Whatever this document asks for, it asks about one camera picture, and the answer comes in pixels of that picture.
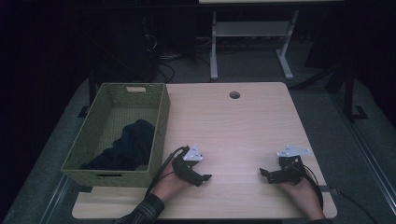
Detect grey table clamp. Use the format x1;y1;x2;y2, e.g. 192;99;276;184
314;185;339;195

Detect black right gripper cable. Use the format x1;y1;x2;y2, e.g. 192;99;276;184
290;164;325;209

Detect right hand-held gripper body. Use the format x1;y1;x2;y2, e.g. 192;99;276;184
269;145;312;187

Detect black floor bracket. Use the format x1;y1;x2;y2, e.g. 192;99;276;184
78;105;91;119

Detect metal floor rail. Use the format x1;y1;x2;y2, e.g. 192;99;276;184
40;174;73;224
330;92;396;216

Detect black metal stand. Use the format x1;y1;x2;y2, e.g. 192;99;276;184
292;62;370;122

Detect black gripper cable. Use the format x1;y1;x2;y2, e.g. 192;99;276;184
145;145;191;198
290;164;325;209

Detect white metal table frame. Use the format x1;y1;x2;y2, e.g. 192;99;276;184
209;8;300;81

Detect tangle of dark cables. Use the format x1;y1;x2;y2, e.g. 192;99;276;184
141;15;216;83

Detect green woven basket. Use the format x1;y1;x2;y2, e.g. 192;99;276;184
61;82;171;189

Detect thin black floor cable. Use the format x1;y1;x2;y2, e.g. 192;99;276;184
330;186;379;224

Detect person's right hand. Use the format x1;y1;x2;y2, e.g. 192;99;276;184
276;176;326;221

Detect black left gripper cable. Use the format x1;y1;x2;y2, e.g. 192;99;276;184
145;145;191;198

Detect dark navy garment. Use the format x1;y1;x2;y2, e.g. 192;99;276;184
78;119;156;172

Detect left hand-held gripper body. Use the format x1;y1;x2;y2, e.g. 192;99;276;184
172;143;204;188

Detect person's left hand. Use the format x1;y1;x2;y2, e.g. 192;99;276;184
152;161;194;203

